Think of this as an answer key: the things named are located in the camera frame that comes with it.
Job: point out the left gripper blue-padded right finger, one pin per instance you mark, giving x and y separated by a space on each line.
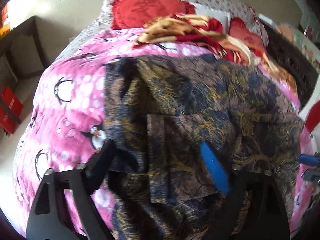
266 217

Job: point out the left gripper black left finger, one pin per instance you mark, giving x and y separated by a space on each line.
63 207

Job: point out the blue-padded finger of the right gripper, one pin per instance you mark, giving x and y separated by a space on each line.
313 161

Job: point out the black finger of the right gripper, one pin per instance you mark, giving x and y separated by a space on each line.
311 175

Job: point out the dark batik patterned garment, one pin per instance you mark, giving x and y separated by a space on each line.
159 110

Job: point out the white plastic chair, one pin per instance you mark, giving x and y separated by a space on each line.
304 113

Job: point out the red cloth on chair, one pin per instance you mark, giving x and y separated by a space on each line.
313 118

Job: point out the pink penguin fleece blanket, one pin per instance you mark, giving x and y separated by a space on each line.
67 124

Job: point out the red gift bag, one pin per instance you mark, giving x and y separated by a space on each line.
11 109

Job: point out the dark wooden console table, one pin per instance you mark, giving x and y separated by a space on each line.
23 50

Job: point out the red and gold blanket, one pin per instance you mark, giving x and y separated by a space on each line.
207 32

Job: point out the red heart-shaped cushion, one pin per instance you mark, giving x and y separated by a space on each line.
128 14

